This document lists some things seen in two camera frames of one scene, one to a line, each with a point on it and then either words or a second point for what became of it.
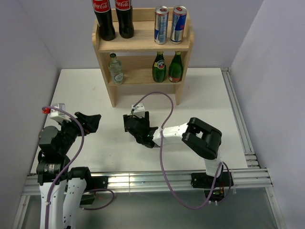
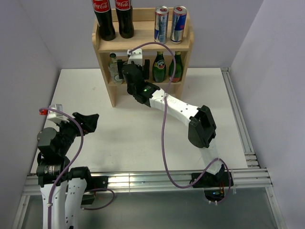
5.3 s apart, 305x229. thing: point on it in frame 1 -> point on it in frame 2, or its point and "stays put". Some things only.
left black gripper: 90,122 stays put
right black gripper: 146,119 -> 146,67
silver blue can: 179,13 stays put
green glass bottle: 176,69 stays put
